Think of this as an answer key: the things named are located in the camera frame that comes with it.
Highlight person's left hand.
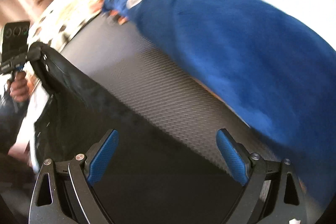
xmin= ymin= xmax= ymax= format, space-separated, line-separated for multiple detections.
xmin=7 ymin=71 xmax=29 ymax=102

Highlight floral white orange pillow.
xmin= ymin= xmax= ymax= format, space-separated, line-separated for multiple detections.
xmin=27 ymin=0 xmax=103 ymax=52

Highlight blue fleece blanket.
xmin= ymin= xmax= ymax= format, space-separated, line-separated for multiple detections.
xmin=102 ymin=0 xmax=335 ymax=209

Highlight grey mesh mattress pad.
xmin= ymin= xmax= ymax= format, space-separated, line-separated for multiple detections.
xmin=62 ymin=16 xmax=276 ymax=169

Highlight black pants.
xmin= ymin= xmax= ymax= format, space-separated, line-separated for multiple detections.
xmin=29 ymin=42 xmax=242 ymax=223

